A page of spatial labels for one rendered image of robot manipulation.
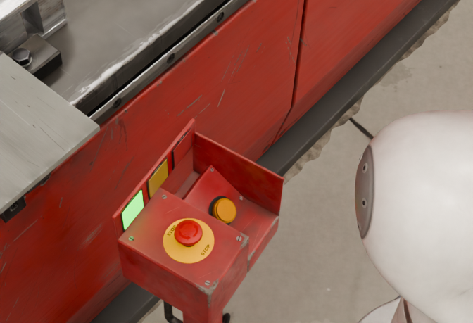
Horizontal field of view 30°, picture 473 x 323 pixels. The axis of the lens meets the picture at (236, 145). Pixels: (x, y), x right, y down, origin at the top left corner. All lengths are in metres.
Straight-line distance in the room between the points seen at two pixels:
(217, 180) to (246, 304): 0.75
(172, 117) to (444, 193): 1.02
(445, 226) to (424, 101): 1.88
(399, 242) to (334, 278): 1.54
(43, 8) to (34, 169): 0.33
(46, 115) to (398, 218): 0.63
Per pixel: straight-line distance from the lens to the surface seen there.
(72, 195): 1.44
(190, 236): 1.22
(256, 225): 1.35
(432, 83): 2.49
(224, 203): 1.34
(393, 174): 0.57
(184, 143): 1.30
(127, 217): 1.24
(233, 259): 1.24
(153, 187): 1.27
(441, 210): 0.57
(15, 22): 1.30
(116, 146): 1.45
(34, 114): 1.12
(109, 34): 1.36
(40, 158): 1.08
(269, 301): 2.08
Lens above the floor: 1.88
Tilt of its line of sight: 55 degrees down
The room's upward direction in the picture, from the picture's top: 2 degrees clockwise
